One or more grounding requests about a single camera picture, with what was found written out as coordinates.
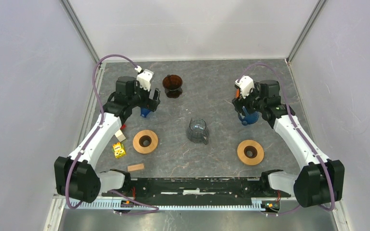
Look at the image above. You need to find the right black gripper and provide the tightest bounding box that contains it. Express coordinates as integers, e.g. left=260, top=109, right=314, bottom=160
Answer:
left=231, top=83, right=265, bottom=119

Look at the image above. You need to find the wooden ring dripper holder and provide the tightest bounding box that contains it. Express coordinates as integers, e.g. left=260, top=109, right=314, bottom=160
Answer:
left=132, top=130, right=159, bottom=154

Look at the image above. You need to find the clear glass coffee server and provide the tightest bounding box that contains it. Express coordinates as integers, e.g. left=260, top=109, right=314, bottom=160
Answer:
left=186, top=118, right=209, bottom=145

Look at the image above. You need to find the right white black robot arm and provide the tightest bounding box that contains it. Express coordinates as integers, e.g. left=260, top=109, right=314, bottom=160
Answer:
left=232, top=76, right=345, bottom=211

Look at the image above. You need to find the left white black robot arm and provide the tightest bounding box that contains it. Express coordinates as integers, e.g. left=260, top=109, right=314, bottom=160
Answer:
left=54, top=71, right=160, bottom=203

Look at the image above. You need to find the small blue ribbed dripper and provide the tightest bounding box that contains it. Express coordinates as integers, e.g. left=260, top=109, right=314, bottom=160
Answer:
left=140, top=108, right=151, bottom=118

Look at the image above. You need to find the orange black coffee filter box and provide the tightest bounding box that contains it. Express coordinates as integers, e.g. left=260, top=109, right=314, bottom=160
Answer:
left=235, top=89, right=240, bottom=98

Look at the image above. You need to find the brown amber glass dripper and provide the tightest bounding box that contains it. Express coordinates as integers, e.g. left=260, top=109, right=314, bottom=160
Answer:
left=162, top=75, right=183, bottom=98

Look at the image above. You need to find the beige wooden cube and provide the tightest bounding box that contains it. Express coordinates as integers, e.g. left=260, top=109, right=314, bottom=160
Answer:
left=115, top=130, right=126, bottom=142

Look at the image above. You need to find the yellow small juice box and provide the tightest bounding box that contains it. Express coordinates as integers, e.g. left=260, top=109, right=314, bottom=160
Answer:
left=112, top=142, right=126, bottom=159

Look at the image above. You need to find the small wooden block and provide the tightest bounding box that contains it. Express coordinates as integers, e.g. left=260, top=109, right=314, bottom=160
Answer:
left=127, top=163, right=145, bottom=172

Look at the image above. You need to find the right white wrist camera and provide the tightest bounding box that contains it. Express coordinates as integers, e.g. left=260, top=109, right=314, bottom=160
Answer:
left=235, top=75, right=254, bottom=99

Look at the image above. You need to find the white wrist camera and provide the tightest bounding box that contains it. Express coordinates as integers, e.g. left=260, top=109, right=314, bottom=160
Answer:
left=235, top=75, right=254, bottom=99
left=134, top=65, right=154, bottom=91

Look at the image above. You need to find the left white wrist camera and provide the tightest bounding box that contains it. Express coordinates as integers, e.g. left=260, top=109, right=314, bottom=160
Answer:
left=134, top=65, right=154, bottom=91

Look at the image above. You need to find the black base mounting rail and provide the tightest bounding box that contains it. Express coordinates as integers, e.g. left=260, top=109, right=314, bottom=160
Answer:
left=118, top=177, right=290, bottom=206

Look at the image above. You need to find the white toothed cable tray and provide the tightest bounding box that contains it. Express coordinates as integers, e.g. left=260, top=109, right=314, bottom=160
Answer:
left=78, top=199, right=265, bottom=211

